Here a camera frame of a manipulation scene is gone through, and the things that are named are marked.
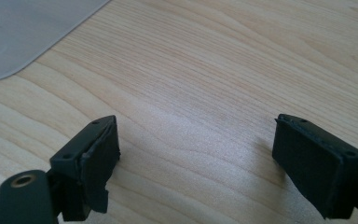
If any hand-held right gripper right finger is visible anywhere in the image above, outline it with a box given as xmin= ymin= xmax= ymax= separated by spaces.
xmin=271 ymin=113 xmax=358 ymax=220

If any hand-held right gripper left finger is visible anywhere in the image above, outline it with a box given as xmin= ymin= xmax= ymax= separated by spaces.
xmin=49 ymin=115 xmax=121 ymax=222

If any clear plastic storage box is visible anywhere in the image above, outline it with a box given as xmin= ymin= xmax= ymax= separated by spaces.
xmin=0 ymin=0 xmax=111 ymax=83

